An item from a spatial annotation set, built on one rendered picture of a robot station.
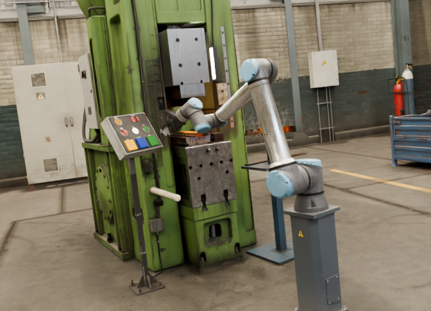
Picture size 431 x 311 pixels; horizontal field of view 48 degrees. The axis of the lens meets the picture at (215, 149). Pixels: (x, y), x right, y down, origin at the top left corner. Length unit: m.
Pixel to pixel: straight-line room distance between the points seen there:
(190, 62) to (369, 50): 8.19
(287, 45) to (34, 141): 5.35
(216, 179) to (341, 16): 7.99
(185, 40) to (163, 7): 0.31
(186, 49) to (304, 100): 7.17
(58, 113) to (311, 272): 6.65
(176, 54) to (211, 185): 0.99
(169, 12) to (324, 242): 2.03
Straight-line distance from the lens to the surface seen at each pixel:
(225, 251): 3.75
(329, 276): 2.74
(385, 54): 11.68
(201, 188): 3.55
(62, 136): 8.71
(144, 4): 3.66
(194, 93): 3.57
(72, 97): 8.70
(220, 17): 3.91
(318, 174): 2.60
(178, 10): 3.76
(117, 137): 3.10
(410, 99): 10.50
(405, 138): 7.07
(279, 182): 2.44
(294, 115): 10.43
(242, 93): 2.80
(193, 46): 3.60
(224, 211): 3.67
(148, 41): 3.62
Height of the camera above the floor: 1.26
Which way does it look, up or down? 6 degrees down
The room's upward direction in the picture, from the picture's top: 6 degrees counter-clockwise
